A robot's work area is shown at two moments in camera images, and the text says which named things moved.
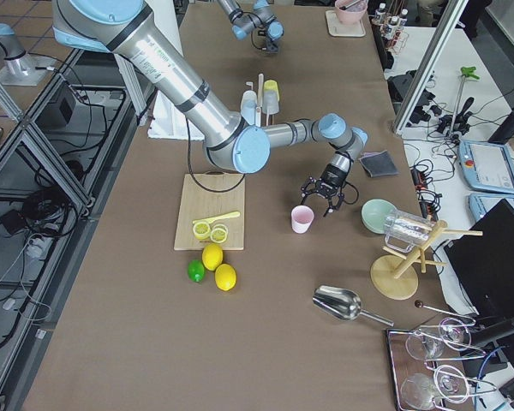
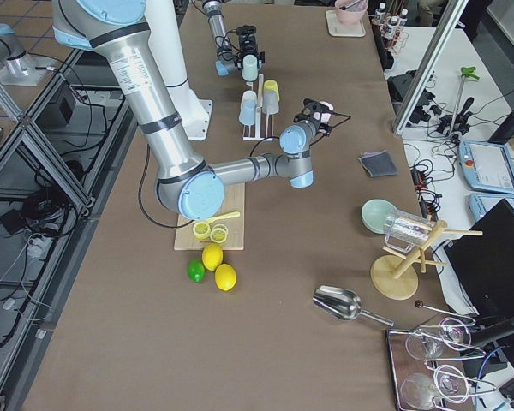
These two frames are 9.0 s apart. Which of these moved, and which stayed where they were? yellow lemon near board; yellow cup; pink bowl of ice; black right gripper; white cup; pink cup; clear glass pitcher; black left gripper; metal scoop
Moved: black right gripper; pink cup; black left gripper
Stayed: pink bowl of ice; yellow cup; white cup; metal scoop; clear glass pitcher; yellow lemon near board
